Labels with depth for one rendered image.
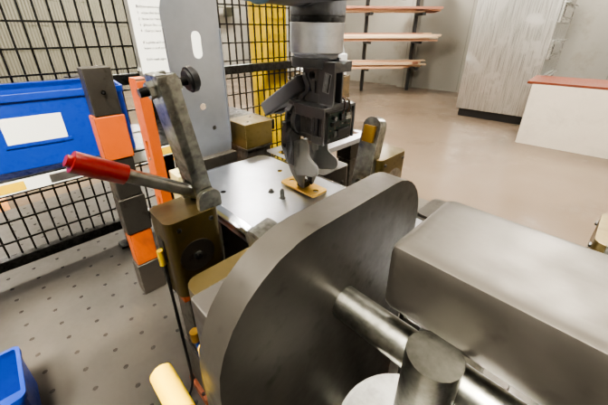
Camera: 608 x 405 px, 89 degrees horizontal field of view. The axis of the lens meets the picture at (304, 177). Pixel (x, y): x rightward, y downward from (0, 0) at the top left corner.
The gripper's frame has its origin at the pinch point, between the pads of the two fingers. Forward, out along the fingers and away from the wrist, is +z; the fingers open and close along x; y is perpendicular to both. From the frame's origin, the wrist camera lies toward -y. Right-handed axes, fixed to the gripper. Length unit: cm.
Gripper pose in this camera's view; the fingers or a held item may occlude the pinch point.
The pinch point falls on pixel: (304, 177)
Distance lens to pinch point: 54.4
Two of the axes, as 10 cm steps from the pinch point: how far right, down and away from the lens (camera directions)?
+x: 7.2, -3.0, 6.3
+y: 7.0, 3.2, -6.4
